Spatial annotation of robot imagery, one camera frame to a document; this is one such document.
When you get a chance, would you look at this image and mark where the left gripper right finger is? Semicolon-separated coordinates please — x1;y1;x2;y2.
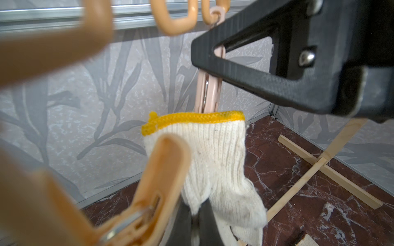
198;199;224;246

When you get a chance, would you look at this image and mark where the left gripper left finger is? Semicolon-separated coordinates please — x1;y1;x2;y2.
166;198;192;246

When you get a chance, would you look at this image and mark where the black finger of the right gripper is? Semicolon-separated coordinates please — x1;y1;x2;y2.
191;1;394;123

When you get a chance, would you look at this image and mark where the white glove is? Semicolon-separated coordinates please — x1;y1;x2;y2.
141;111;267;246

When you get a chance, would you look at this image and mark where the orange clip hanger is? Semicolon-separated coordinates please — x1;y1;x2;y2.
1;1;219;88

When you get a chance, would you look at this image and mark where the pink clothespin clip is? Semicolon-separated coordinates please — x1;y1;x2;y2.
194;6;226;113

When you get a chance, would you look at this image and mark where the orange clothespin clip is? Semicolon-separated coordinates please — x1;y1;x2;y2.
1;134;191;246

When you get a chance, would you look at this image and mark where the wooden clothes rack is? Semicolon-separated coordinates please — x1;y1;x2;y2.
236;118;384;246

